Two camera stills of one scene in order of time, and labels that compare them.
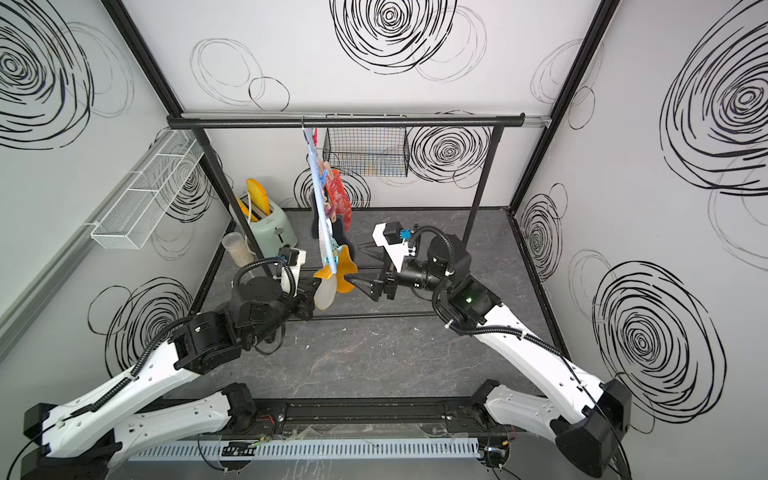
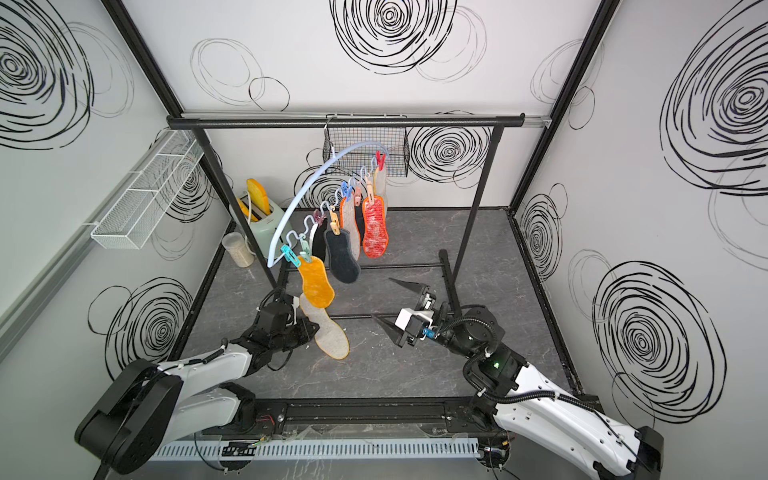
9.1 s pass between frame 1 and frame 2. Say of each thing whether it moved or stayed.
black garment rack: stayed
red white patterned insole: moved
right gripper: moved
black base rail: stayed
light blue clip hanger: moved
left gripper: moved
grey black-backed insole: moved
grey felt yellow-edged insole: moved
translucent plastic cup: stayed
